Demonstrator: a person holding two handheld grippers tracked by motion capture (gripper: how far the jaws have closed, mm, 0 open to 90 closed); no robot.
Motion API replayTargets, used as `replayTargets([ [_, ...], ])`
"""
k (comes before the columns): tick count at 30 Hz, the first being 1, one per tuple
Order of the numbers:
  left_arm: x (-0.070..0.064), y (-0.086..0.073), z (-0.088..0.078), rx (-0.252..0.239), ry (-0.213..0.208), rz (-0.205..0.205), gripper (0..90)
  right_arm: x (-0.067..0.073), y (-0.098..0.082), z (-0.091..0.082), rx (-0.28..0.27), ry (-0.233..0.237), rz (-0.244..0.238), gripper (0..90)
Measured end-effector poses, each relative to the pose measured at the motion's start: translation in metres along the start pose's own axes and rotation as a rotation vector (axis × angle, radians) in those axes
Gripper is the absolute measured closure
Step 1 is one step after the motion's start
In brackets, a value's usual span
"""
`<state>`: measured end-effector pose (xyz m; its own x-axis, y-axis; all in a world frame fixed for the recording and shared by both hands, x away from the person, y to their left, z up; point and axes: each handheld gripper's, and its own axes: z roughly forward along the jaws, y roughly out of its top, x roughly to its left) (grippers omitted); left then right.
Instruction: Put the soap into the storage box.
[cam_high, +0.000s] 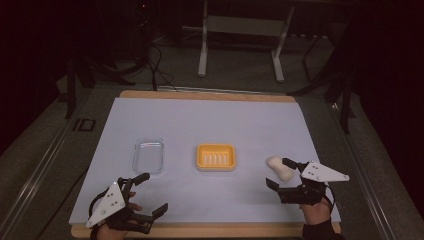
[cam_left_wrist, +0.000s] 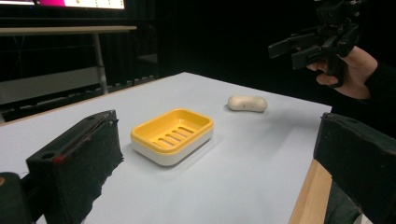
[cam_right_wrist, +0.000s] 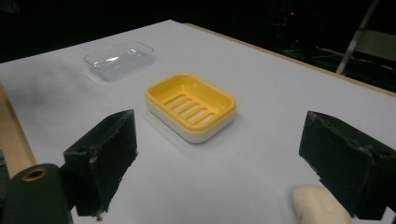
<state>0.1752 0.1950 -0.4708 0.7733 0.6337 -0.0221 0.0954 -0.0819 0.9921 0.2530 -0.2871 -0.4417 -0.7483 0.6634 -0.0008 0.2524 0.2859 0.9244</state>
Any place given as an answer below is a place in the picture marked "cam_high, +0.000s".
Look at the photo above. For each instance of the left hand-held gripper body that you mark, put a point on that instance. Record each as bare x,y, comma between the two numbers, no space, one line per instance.
110,203

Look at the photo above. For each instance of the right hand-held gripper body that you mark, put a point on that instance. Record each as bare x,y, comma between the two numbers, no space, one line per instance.
320,173

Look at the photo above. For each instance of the white soap bar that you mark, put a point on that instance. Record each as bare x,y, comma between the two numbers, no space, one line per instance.
278,165

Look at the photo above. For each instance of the person's left hand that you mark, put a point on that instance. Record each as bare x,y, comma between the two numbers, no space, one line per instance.
110,233

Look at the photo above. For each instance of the person's right hand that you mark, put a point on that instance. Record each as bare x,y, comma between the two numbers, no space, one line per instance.
316,213

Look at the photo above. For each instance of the clear plastic tray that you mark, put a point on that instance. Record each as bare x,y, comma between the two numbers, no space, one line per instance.
148,156

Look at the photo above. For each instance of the orange soap dish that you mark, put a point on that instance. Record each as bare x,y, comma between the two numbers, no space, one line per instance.
216,157

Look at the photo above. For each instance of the black metal stand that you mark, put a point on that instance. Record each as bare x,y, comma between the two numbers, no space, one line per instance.
70,90
346,100

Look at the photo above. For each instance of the pale lilac table mat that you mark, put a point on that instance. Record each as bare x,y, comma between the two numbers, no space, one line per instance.
213,120

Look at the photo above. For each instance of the white metal stand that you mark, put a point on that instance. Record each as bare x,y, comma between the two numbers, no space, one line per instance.
245,26

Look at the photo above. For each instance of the grey metal floor rail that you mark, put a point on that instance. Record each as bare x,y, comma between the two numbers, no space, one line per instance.
36,176
366,180

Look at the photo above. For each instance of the black rectangular floor frame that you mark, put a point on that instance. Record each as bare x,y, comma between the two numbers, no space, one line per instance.
76,124

